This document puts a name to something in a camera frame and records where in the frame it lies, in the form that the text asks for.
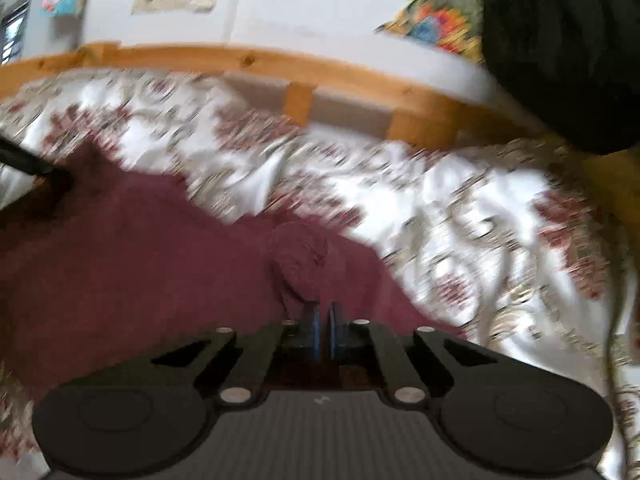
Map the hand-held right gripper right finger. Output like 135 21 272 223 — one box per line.
327 302 497 406

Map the wooden bed frame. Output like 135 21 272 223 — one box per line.
0 41 640 246

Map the maroon sweater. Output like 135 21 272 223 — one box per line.
0 137 467 402

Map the floral satin bedspread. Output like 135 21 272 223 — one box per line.
0 67 640 480

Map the colourful landscape poster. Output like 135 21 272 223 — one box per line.
375 0 518 65

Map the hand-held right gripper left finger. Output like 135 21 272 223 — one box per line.
149 302 322 407

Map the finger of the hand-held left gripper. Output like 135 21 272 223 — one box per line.
0 136 77 191

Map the window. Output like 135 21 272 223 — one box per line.
0 1 32 67

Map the black puffer jacket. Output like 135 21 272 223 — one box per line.
481 0 640 157

